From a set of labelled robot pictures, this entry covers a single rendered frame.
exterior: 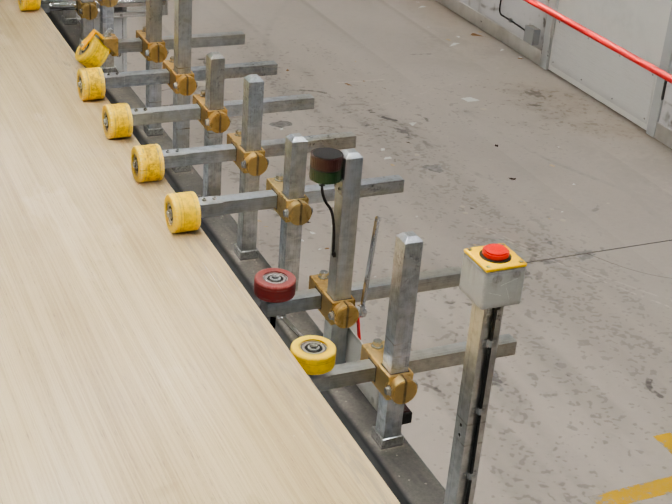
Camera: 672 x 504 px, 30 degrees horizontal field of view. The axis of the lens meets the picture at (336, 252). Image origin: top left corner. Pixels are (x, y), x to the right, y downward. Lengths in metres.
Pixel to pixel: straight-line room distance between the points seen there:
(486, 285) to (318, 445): 0.37
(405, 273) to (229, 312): 0.36
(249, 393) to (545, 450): 1.64
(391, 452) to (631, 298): 2.24
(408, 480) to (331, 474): 0.36
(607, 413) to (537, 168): 1.77
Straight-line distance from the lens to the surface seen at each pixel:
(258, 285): 2.38
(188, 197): 2.53
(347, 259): 2.37
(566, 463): 3.56
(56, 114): 3.14
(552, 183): 5.21
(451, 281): 2.57
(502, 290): 1.86
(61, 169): 2.84
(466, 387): 1.98
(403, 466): 2.28
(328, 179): 2.26
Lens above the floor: 2.07
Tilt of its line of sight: 28 degrees down
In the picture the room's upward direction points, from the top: 5 degrees clockwise
